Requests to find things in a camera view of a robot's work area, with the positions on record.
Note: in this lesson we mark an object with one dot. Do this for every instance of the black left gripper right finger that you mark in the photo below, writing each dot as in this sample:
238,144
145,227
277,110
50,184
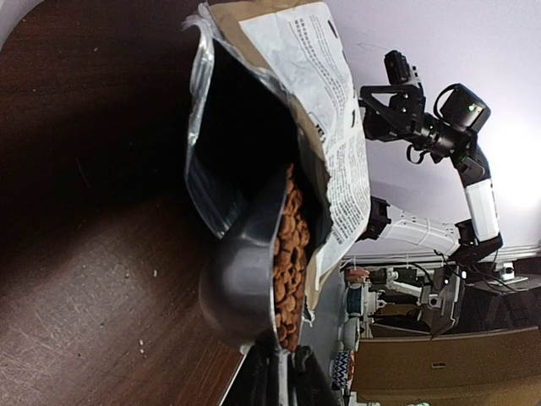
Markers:
307,382

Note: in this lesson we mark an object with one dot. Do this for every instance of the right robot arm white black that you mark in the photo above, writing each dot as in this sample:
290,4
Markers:
447,136

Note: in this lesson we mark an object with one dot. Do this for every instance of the brown white pet food bag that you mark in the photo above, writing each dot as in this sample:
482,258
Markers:
270,86

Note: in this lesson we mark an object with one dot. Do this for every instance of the silver metal scoop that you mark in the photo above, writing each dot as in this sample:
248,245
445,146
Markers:
236,291

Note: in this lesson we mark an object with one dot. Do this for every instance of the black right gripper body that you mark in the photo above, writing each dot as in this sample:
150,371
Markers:
408,105

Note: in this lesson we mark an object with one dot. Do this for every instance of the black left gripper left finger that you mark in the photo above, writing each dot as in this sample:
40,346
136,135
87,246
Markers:
256,381

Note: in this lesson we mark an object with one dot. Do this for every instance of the brown kibble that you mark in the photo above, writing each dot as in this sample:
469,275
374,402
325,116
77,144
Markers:
289,268

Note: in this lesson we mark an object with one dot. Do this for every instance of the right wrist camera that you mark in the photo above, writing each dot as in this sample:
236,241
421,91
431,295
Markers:
399,71

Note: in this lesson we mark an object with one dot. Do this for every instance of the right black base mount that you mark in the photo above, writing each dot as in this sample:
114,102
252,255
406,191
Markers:
441,303

